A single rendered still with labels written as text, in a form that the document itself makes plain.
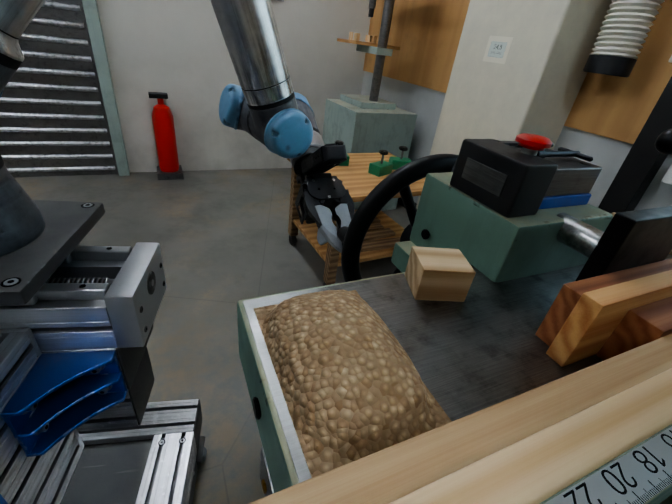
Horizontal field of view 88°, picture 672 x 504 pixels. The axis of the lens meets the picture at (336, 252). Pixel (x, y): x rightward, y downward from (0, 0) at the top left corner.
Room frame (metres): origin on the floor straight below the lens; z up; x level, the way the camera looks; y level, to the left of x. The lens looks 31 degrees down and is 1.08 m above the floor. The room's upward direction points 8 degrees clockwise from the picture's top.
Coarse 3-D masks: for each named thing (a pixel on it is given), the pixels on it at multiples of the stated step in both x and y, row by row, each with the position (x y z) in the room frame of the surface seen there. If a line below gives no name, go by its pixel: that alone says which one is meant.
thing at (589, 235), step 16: (656, 208) 0.27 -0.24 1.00; (576, 224) 0.30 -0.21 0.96; (624, 224) 0.24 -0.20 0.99; (640, 224) 0.24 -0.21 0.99; (656, 224) 0.25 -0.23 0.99; (560, 240) 0.30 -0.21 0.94; (576, 240) 0.29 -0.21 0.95; (592, 240) 0.28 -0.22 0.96; (608, 240) 0.24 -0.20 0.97; (624, 240) 0.23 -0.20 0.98; (640, 240) 0.24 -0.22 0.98; (656, 240) 0.25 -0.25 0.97; (592, 256) 0.24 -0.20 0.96; (608, 256) 0.23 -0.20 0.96; (624, 256) 0.24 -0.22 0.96; (640, 256) 0.25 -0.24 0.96; (656, 256) 0.26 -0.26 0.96; (592, 272) 0.24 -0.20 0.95; (608, 272) 0.24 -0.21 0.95
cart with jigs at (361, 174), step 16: (288, 160) 1.78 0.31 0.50; (352, 160) 1.86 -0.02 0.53; (368, 160) 1.90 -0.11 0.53; (384, 160) 1.94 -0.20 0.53; (400, 160) 1.81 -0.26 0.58; (352, 176) 1.60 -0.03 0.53; (368, 176) 1.64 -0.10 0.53; (384, 176) 1.67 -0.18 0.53; (352, 192) 1.40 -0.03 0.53; (368, 192) 1.43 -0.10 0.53; (416, 192) 1.52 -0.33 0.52; (304, 224) 1.71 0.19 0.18; (336, 224) 1.34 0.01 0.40; (384, 224) 1.86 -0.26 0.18; (368, 240) 1.62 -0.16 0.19; (384, 240) 1.62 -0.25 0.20; (336, 256) 1.35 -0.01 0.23; (368, 256) 1.47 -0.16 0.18; (384, 256) 1.51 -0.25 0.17; (336, 272) 1.36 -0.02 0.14
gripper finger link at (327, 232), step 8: (320, 208) 0.55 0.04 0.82; (328, 208) 0.56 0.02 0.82; (320, 216) 0.54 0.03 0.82; (328, 216) 0.54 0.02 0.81; (328, 224) 0.53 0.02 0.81; (320, 232) 0.53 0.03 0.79; (328, 232) 0.52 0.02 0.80; (336, 232) 0.52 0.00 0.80; (320, 240) 0.54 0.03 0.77; (328, 240) 0.51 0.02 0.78; (336, 240) 0.51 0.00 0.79; (336, 248) 0.51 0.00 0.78
